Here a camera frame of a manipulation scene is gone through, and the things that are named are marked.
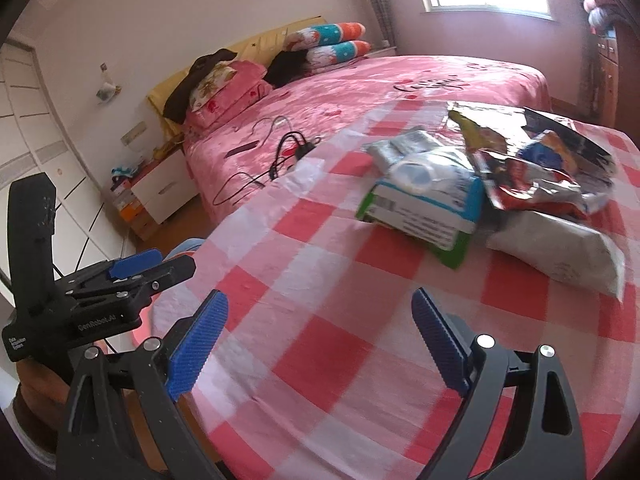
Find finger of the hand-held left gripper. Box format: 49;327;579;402
62;251;164;294
75;254;196;312

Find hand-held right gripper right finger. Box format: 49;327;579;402
411;287;588;480

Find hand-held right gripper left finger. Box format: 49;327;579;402
55;289;231;480

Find green white wipes packet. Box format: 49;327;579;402
354;180;487;269

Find large white plastic bag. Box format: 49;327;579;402
484;209;629;303

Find white blue plastic pack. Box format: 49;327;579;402
385;147;482;201

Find red silver snack bag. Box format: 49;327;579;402
472;149;617;218

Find silver grey packet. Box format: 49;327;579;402
364;128;442;171

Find yellow green snack bag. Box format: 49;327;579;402
446;101;527;162

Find orange blue snack bag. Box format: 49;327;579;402
516;129;571;167

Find black foil bag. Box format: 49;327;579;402
521;106;619;177

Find person's left forearm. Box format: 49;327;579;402
9;394;60;467

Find person's left hand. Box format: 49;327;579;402
15;352;75;403

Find orange cardboard boxes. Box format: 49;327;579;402
111;187;162;242

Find white nightstand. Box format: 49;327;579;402
130;149;195;226

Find colourful items on nightstand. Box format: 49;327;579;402
109;159;147;187

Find black remote on bed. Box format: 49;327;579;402
225;140;259;159

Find white wardrobe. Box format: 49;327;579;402
0;39;137;311

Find yellow headboard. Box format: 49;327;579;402
146;19;328;137

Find black power adapter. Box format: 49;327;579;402
294;136;322;162

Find pink floral pillows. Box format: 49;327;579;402
184;59;274;128

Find dark brown cloth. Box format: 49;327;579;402
164;48;239;122

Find floral pillow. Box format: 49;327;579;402
189;62;240;111

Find black cloth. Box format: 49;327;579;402
264;51;310;86

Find bed with pink bedspread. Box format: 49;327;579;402
182;54;551;226

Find colourful striped bolster pillow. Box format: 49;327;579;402
305;40;373;67
286;22;368;51

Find wooden cabinet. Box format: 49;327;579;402
580;25;628;128

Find grey curtain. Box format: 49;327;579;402
356;0;397;50

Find folded blankets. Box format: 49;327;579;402
582;0;620;31

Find black cable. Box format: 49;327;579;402
211;131;307;207

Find wall socket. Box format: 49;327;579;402
121;122;149;147

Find white cable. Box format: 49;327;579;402
249;115;295;142

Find small wall hanging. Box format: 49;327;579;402
96;62;122;107

